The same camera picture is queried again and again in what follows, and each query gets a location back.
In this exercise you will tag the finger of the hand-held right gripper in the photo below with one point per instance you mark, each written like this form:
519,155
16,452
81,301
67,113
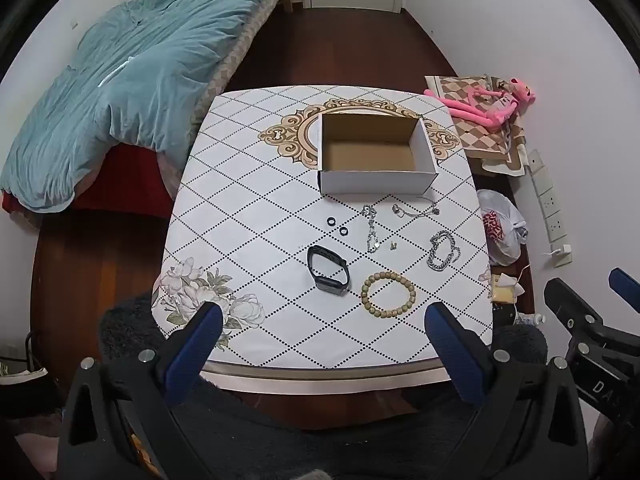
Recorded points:
570,305
625,285

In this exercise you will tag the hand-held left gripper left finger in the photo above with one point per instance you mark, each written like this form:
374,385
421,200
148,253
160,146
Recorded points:
197,345

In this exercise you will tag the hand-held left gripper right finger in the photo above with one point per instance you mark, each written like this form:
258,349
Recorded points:
452,350

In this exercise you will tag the black smart band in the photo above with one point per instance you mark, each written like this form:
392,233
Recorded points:
330,286

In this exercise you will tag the white cardboard box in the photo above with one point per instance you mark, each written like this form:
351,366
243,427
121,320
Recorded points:
375,182

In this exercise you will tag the white charger plug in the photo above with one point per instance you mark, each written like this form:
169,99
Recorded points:
565,249

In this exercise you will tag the black bag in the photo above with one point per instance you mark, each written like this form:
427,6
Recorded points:
502,315

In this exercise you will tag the white crumpled tissue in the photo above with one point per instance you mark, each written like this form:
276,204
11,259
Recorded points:
507,280

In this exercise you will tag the yellow box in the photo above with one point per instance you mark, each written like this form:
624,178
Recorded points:
502,294

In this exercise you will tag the white plastic bag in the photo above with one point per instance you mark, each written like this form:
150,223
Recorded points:
500,240

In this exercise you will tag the white patterned table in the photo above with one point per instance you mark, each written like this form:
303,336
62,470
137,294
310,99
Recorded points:
250,210

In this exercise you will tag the person's black fleece clothing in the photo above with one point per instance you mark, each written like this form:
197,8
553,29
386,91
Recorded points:
300,450

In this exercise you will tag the white sneaker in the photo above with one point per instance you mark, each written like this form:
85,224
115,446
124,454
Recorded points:
20,375

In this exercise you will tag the red bed sheet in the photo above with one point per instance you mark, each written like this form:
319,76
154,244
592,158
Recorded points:
125,175

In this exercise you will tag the brown checkered cloth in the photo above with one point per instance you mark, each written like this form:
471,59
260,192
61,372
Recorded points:
475,135

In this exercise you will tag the pink plush toy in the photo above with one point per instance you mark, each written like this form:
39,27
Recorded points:
502,105

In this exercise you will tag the teal duvet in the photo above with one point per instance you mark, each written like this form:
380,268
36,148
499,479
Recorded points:
125,85

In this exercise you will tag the bed with checkered mattress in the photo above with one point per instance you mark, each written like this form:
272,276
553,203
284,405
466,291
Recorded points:
220,75

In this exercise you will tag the white wall socket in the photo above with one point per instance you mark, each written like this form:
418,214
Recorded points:
556,259
549,204
555,227

